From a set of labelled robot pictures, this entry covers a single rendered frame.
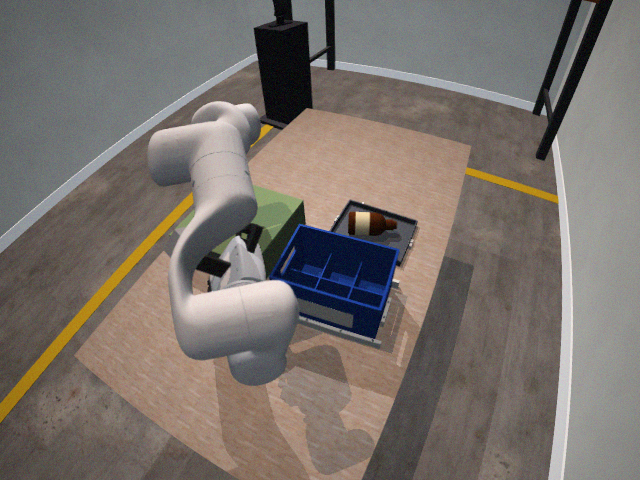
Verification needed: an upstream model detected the brown glass bottle with cream label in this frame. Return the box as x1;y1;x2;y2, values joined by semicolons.
348;212;397;236

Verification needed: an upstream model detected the blue plastic crate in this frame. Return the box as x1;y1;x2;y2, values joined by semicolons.
269;224;400;339

